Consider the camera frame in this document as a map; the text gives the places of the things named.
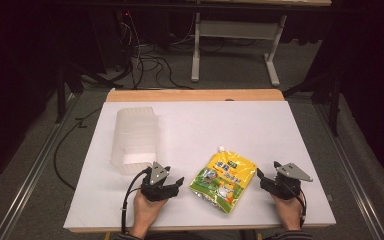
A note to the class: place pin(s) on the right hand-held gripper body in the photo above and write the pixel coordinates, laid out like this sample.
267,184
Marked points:
283,186

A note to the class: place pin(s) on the white table mat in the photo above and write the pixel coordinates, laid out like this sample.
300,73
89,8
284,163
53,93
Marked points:
213,126

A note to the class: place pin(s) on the metal floor rail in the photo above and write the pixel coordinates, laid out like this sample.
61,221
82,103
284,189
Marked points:
353,166
30,180

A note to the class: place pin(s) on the white metal desk frame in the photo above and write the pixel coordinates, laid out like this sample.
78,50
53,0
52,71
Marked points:
236,30

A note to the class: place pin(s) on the black metal stand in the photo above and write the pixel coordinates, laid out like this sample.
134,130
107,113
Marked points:
61,93
333,100

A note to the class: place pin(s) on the person's left hand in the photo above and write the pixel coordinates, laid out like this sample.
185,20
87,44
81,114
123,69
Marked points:
145,211

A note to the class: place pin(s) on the wooden table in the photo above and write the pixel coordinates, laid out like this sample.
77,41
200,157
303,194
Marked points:
180,95

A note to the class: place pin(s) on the person's right hand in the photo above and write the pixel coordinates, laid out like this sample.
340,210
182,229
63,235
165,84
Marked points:
291,213

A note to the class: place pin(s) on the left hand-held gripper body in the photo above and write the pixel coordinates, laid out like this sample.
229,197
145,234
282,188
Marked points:
156,191

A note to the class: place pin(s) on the translucent plastic storage box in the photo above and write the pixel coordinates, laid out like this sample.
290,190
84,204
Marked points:
135,136

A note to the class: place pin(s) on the yellow green spouted pouch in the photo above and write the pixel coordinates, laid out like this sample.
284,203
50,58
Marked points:
225,181

